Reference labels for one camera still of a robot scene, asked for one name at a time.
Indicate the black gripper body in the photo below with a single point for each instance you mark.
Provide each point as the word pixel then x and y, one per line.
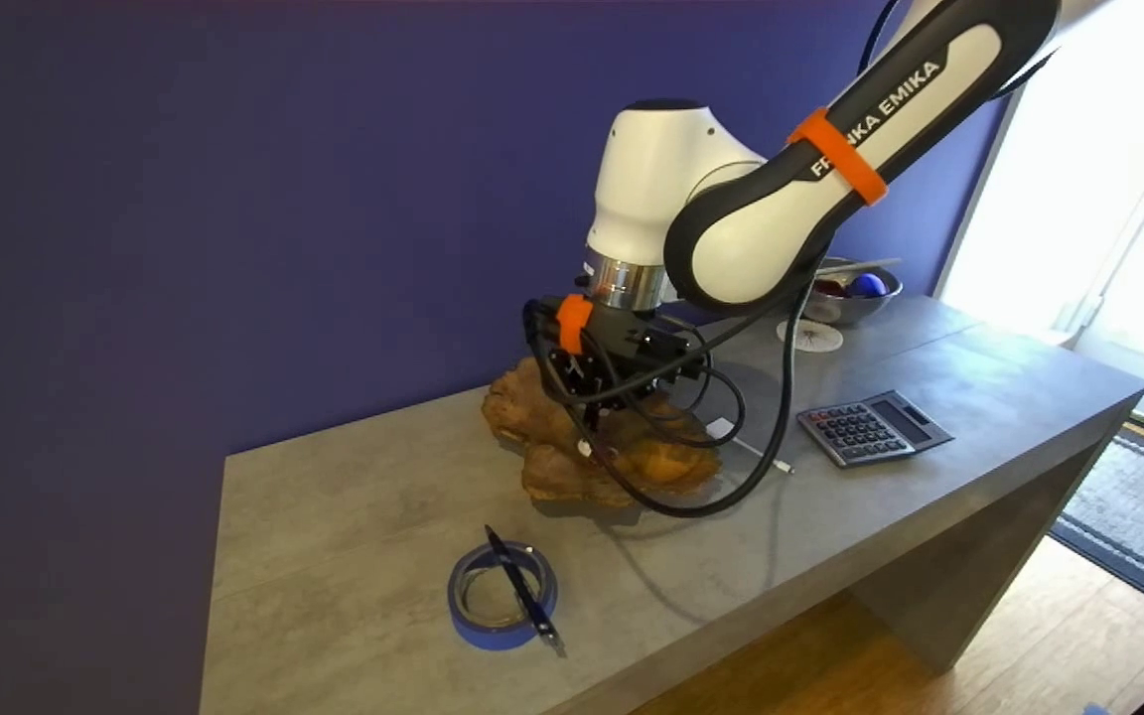
pixel 600 358

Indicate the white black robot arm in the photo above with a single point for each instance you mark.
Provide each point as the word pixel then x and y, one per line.
pixel 689 213

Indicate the brown wooden slab plate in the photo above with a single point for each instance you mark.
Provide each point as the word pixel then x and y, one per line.
pixel 653 446

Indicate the white circular coaster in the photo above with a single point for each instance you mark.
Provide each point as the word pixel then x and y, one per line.
pixel 812 333

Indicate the blue object in bowl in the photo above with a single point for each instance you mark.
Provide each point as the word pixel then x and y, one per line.
pixel 870 286

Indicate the white spoon-shaped adapter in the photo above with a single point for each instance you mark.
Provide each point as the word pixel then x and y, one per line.
pixel 725 431

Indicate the black pen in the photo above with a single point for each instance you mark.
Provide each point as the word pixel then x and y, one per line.
pixel 535 610

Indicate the grey calculator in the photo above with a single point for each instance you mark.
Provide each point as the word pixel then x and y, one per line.
pixel 870 431

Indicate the blue tape roll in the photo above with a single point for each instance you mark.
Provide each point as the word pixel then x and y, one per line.
pixel 482 602

